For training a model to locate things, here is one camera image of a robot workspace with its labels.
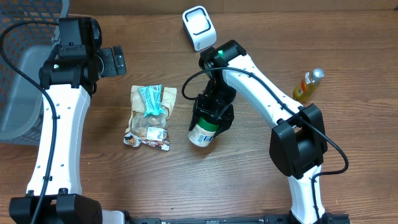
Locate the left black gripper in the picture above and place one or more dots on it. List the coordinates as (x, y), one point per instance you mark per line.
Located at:
(114, 68)

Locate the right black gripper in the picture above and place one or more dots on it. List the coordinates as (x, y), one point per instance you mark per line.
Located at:
(211, 111)

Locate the green lid white jar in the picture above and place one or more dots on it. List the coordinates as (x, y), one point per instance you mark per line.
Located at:
(202, 133)

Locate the mint green snack bar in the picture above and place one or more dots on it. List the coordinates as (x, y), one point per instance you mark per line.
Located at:
(151, 97)

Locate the brown snack pouch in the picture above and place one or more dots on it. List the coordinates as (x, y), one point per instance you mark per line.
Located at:
(150, 130)

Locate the yellow oil bottle silver cap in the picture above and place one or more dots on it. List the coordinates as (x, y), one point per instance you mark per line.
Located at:
(308, 85)

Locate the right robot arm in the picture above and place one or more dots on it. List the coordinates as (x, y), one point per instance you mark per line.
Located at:
(296, 147)

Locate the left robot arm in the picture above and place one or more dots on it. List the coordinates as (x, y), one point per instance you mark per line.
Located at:
(67, 81)

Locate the white barcode scanner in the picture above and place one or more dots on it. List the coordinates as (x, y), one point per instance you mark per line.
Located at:
(199, 28)

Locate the grey plastic mesh basket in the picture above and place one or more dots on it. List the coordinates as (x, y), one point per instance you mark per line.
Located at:
(27, 47)

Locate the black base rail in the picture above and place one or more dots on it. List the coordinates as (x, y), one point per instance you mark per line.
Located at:
(327, 218)

